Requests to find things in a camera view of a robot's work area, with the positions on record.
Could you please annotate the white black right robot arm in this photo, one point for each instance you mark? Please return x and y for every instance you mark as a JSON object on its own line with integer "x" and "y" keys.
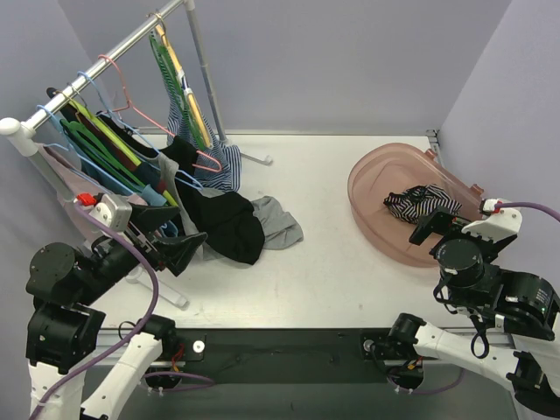
{"x": 515, "y": 314}

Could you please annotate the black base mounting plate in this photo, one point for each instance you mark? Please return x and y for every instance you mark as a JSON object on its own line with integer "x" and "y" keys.
{"x": 288, "y": 356}

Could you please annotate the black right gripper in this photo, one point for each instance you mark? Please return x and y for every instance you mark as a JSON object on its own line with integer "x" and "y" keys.
{"x": 449, "y": 227}

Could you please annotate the dark green plastic hanger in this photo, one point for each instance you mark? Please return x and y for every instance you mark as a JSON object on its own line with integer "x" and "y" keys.
{"x": 96, "y": 152}

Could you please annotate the blue white striped top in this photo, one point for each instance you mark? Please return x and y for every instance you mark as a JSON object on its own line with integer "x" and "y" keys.
{"x": 229, "y": 179}

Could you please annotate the lime green hanger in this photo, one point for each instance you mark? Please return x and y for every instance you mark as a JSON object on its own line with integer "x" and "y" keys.
{"x": 145, "y": 172}

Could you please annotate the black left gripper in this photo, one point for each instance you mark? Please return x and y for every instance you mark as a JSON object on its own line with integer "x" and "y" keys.
{"x": 143, "y": 241}

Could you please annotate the dark red hanger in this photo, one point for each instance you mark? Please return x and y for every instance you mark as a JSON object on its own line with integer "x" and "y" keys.
{"x": 122, "y": 155}

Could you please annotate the light blue plastic hanger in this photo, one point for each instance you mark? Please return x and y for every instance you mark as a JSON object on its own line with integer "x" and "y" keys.
{"x": 147, "y": 197}

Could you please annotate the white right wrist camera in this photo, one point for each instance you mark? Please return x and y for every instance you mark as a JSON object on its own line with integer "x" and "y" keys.
{"x": 498, "y": 224}

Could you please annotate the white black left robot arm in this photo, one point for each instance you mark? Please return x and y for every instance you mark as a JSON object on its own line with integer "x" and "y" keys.
{"x": 68, "y": 381}

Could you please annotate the grey garment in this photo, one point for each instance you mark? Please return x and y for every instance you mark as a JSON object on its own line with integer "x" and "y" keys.
{"x": 280, "y": 228}

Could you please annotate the pink garment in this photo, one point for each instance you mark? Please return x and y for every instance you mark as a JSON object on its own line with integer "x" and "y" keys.
{"x": 77, "y": 182}

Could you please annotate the pink wire hanger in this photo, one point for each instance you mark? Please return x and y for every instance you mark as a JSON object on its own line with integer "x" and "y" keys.
{"x": 130, "y": 105}

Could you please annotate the black white striped tank top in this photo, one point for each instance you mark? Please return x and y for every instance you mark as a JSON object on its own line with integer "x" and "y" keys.
{"x": 419, "y": 201}

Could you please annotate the yellow wooden hanger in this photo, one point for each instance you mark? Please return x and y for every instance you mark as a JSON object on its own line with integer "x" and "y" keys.
{"x": 194, "y": 108}

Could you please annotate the pink transparent plastic basin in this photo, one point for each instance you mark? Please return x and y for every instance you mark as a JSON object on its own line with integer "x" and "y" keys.
{"x": 392, "y": 186}

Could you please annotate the black garment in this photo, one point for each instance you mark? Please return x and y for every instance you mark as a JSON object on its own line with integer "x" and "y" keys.
{"x": 228, "y": 219}

